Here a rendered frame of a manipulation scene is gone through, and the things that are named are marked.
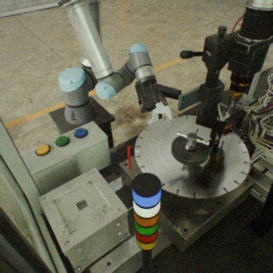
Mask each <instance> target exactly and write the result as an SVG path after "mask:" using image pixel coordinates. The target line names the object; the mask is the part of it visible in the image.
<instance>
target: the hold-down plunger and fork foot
mask: <svg viewBox="0 0 273 273"><path fill-rule="evenodd" d="M206 54H207V55H209V56H211V53H209V52H206ZM209 111H210V105H204V104H203V105H202V111H201V115H199V116H198V117H197V118H196V124H198V125H200V126H202V127H206V128H208V129H212V130H211V132H210V138H212V139H213V140H214V141H216V137H217V134H218V135H219V139H221V135H222V133H223V132H224V130H225V128H226V124H227V123H226V122H224V121H220V120H217V119H213V118H209V117H208V114H209Z"/></svg>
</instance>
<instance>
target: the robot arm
mask: <svg viewBox="0 0 273 273"><path fill-rule="evenodd" d="M56 1H57V3H58V6H59V7H60V8H61V9H63V10H64V11H65V12H66V15H67V17H68V19H69V21H70V23H71V25H72V27H73V30H74V33H75V35H76V36H77V37H78V40H79V42H80V44H81V46H82V49H83V57H82V58H81V67H78V66H73V67H71V68H67V69H65V70H64V71H63V72H62V73H61V75H60V77H59V81H60V88H61V90H62V93H63V97H64V100H65V104H66V106H65V118H66V120H67V121H68V122H69V123H71V124H77V125H79V124H85V123H88V122H90V121H91V120H93V119H94V118H95V117H96V109H95V108H94V106H93V104H92V103H91V101H90V98H89V92H90V91H92V90H93V89H94V88H96V93H97V95H98V96H99V97H100V98H101V99H103V100H109V99H110V98H112V97H114V96H116V95H117V94H118V93H119V92H120V91H121V90H123V89H124V87H126V86H128V85H130V84H131V83H132V82H133V81H134V80H135V79H137V82H136V83H135V89H136V93H137V95H138V99H139V101H138V103H139V105H140V104H142V106H143V108H142V109H143V111H142V110H141V105H140V110H141V113H147V112H151V111H153V112H152V113H151V115H152V117H151V119H149V120H148V121H147V124H148V125H149V124H151V123H154V122H155V121H157V120H159V119H162V113H165V114H166V115H167V117H168V119H169V120H170V121H171V119H172V114H171V111H170V109H169V105H168V102H167V100H166V98H165V97H167V98H171V99H175V100H178V99H179V95H181V93H182V91H181V90H177V89H175V88H170V87H168V86H166V85H162V84H159V83H157V79H156V75H155V71H154V67H153V65H152V63H151V60H150V58H149V53H148V52H147V49H146V46H145V45H144V44H142V43H137V44H133V45H131V47H130V48H129V51H128V53H129V59H128V60H127V61H126V63H125V64H124V65H123V66H122V67H121V68H120V69H119V70H117V71H116V72H114V71H113V68H112V65H111V63H110V61H109V59H108V56H107V53H106V51H105V48H104V45H103V44H102V0H56Z"/></svg>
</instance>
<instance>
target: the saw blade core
mask: <svg viewBox="0 0 273 273"><path fill-rule="evenodd" d="M187 117H188V118H186V115H177V116H172V119H171V121H170V120H169V119H168V117H165V118H162V119H159V120H157V121H155V122H154V123H151V124H149V125H148V126H147V127H146V128H145V129H144V130H143V131H142V132H141V133H140V135H139V136H138V138H137V141H136V144H135V151H140V152H135V158H136V162H137V163H138V167H139V168H140V170H141V172H142V173H144V172H148V173H152V174H155V175H156V176H158V177H159V179H160V180H161V186H163V184H164V186H163V187H162V189H163V190H165V191H167V192H169V193H172V194H176V195H177V190H179V192H178V196H183V197H189V198H194V194H193V193H195V198H197V199H204V198H211V195H212V196H213V197H218V196H221V195H224V194H227V193H229V192H231V191H233V190H235V189H236V188H237V187H239V185H240V184H241V183H242V182H243V181H244V179H245V178H246V176H247V174H248V172H249V166H250V158H249V153H245V152H248V151H247V149H246V147H245V144H244V143H243V141H242V140H241V139H240V137H239V136H238V135H237V134H235V133H234V132H233V131H232V130H230V129H225V130H224V132H223V133H222V135H221V139H218V140H216V141H214V140H213V139H212V138H210V132H211V130H212V129H208V128H206V127H202V126H200V125H198V124H196V118H197V116H191V115H187ZM164 120H165V121H164ZM155 124H156V125H155ZM196 128H199V131H198V133H197V136H199V137H201V138H203V139H204V140H205V141H208V142H209V144H208V145H209V147H210V153H209V156H208V157H207V159H206V160H204V161H202V162H200V163H185V162H183V161H181V160H179V159H178V158H176V157H175V156H174V154H173V153H172V152H171V143H172V142H173V141H174V139H176V138H177V137H179V135H176V132H180V133H184V134H186V135H187V134H189V133H194V131H195V129H196ZM146 130H148V131H146ZM233 133H234V134H233ZM231 134H232V135H231ZM240 142H242V143H240ZM243 152H244V153H243ZM139 156H140V157H139ZM244 162H245V163H244ZM143 166H144V168H143ZM242 172H243V173H242ZM235 181H236V182H235ZM223 188H225V190H224V189H223ZM209 192H210V193H211V195H210V193H209Z"/></svg>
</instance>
